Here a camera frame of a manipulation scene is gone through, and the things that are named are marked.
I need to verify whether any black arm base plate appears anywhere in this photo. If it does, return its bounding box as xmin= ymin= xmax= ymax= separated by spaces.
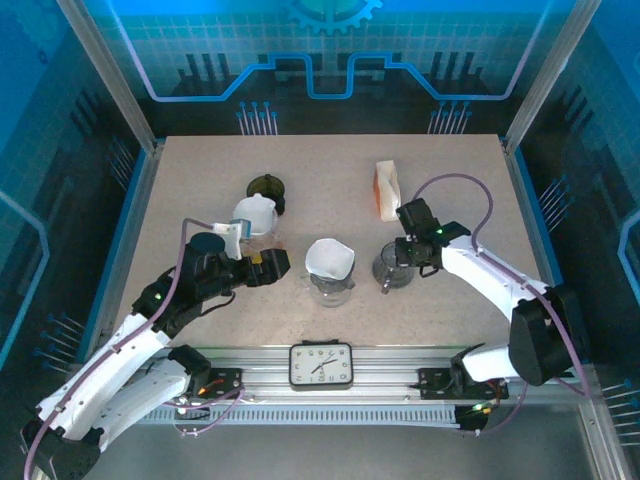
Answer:
xmin=192 ymin=367 xmax=245 ymax=401
xmin=417 ymin=367 xmax=510 ymax=401

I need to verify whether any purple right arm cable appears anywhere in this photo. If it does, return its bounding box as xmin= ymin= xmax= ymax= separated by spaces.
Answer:
xmin=414 ymin=172 xmax=594 ymax=399

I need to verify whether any aluminium mounting rail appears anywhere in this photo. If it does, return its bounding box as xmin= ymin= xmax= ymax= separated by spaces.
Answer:
xmin=164 ymin=343 xmax=596 ymax=402

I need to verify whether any grey translucent coffee dripper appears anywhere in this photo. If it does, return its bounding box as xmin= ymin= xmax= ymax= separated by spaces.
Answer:
xmin=299 ymin=259 xmax=359 ymax=310

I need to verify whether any grey glass carafe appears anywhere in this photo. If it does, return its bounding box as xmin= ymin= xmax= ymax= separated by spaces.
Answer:
xmin=371 ymin=241 xmax=417 ymax=296

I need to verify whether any aluminium frame post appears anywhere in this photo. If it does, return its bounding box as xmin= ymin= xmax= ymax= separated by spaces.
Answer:
xmin=54 ymin=0 xmax=166 ymax=151
xmin=502 ymin=0 xmax=604 ymax=151

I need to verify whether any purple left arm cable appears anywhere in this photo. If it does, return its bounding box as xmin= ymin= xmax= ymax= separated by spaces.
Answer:
xmin=22 ymin=217 xmax=221 ymax=480

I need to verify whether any black and white desk clock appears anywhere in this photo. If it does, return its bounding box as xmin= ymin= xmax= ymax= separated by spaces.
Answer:
xmin=288 ymin=342 xmax=354 ymax=390

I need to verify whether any white paper coffee filter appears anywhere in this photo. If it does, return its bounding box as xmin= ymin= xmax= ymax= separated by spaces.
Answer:
xmin=304 ymin=237 xmax=357 ymax=281
xmin=232 ymin=194 xmax=279 ymax=236

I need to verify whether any dark olive coffee dripper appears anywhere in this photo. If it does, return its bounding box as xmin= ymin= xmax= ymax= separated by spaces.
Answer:
xmin=245 ymin=173 xmax=288 ymax=217

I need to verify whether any slotted grey cable duct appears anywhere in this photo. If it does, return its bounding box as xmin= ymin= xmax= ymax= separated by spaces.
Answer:
xmin=134 ymin=403 xmax=464 ymax=427

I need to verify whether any aluminium table edge rail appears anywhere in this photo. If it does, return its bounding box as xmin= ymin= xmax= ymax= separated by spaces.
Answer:
xmin=501 ymin=137 xmax=591 ymax=364
xmin=74 ymin=142 xmax=169 ymax=351

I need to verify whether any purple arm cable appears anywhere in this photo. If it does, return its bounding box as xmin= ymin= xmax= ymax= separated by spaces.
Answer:
xmin=414 ymin=172 xmax=594 ymax=399
xmin=22 ymin=217 xmax=221 ymax=480

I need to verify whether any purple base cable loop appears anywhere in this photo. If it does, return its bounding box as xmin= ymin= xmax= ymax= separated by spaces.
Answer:
xmin=459 ymin=382 xmax=531 ymax=436
xmin=159 ymin=387 xmax=247 ymax=437

